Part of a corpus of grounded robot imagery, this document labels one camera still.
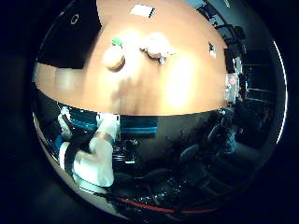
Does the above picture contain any person in white shirt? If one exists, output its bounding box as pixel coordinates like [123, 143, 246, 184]
[56, 105, 121, 189]

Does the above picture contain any red cable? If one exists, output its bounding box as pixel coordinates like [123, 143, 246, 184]
[117, 197, 219, 216]

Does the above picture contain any blue metal rail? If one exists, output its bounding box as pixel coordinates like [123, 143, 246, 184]
[72, 112, 159, 135]

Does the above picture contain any white paper sheet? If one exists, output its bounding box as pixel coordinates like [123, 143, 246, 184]
[130, 4, 157, 19]

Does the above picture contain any small white black item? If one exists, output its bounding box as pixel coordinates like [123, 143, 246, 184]
[207, 41, 218, 60]

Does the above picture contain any peach round toy green leaf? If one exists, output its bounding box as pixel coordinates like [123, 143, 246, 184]
[102, 36, 127, 72]

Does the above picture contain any black square container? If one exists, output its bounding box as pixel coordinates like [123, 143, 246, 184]
[36, 0, 105, 70]

